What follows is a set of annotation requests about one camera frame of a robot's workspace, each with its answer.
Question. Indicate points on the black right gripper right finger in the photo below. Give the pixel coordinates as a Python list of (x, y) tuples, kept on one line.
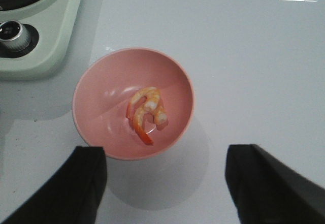
[(264, 190)]

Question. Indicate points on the pink bowl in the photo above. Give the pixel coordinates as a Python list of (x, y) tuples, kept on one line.
[(101, 96)]

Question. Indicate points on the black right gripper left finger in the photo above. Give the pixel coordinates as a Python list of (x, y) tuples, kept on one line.
[(72, 195)]

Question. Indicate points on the right silver control knob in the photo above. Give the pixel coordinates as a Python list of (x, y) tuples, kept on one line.
[(14, 36)]

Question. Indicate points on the orange cooked shrimp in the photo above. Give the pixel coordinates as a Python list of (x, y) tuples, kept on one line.
[(145, 101)]

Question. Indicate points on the mint green breakfast maker base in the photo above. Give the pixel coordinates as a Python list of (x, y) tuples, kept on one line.
[(50, 23)]

